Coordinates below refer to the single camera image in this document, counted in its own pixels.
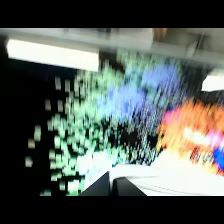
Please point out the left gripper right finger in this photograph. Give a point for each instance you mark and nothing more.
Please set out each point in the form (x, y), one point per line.
(124, 188)

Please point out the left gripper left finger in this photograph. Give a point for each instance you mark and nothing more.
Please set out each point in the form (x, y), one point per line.
(101, 188)

